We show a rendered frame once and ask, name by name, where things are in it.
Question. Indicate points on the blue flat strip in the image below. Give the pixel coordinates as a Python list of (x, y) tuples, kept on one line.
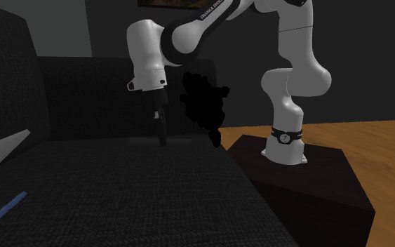
[(2, 212)]

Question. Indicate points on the black lumpy figure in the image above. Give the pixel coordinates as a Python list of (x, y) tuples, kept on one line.
[(204, 102)]

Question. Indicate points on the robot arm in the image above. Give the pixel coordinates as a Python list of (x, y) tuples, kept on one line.
[(296, 78)]

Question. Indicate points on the dark fabric sofa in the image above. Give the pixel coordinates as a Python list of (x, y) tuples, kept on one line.
[(115, 191)]

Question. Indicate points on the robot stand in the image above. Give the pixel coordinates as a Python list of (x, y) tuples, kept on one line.
[(306, 191)]

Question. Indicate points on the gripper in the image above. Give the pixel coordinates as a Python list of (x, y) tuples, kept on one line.
[(158, 99)]

